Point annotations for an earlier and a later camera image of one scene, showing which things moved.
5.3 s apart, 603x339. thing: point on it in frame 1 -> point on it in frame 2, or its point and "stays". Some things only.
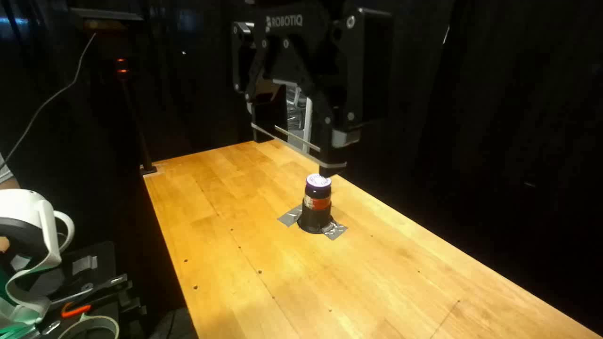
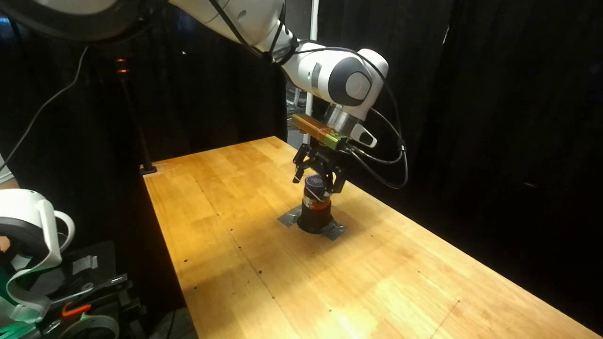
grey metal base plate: x=332 y=229 stays
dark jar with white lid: x=315 y=214 stays
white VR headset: x=32 y=235 stays
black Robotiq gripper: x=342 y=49 -> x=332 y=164
